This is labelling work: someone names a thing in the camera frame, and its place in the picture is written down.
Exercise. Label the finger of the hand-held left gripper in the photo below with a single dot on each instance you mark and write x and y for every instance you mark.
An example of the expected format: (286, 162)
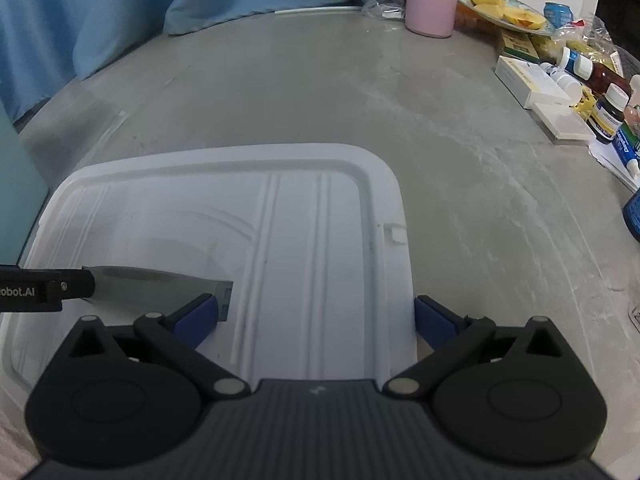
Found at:
(75, 284)

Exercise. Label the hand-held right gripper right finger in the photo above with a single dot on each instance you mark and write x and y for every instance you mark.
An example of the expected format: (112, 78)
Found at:
(434, 322)

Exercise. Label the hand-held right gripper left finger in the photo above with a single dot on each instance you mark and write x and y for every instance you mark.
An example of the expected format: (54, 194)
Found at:
(197, 317)

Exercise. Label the white plastic storage box lid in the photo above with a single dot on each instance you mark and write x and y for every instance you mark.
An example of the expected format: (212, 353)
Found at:
(300, 240)

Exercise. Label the dark blue container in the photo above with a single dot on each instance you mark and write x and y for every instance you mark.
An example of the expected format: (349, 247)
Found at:
(634, 215)

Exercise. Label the flat white box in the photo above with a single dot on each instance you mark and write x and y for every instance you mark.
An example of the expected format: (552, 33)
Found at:
(562, 122)

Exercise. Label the white papers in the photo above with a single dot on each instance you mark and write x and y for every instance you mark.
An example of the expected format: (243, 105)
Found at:
(607, 157)

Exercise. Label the blue and white tube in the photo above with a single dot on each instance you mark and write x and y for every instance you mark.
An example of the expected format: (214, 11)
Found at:
(627, 150)

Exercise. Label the white medicine box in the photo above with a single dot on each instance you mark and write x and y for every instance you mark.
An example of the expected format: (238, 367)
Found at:
(527, 80)

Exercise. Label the yellow packet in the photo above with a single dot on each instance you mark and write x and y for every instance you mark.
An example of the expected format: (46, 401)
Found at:
(586, 105)

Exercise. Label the dark bottle with white cap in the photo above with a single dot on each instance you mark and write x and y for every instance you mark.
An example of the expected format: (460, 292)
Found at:
(609, 115)

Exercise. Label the small white bottle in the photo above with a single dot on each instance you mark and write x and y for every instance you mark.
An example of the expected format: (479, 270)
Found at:
(567, 85)

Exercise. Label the green and white box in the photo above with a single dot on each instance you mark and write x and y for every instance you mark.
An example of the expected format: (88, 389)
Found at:
(517, 45)

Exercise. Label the blue cloth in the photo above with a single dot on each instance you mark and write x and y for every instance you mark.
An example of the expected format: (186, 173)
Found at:
(150, 0)

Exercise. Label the brown bottle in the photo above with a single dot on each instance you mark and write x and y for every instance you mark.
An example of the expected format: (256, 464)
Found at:
(602, 80)

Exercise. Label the pale pink bottle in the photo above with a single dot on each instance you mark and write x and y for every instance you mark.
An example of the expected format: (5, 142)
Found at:
(634, 105)

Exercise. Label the patterned plate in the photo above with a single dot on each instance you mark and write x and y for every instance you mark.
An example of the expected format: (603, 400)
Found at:
(542, 27)

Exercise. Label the clear plastic wrapper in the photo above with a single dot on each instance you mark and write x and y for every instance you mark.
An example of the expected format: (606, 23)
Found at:
(382, 7)

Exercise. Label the yellow fruit slices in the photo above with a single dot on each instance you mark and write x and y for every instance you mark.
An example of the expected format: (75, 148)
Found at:
(500, 10)

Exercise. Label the clear bag of yellow snacks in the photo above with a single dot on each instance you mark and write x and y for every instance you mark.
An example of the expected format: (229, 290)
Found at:
(592, 42)

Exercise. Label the blue can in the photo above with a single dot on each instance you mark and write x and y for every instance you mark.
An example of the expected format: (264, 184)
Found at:
(557, 12)

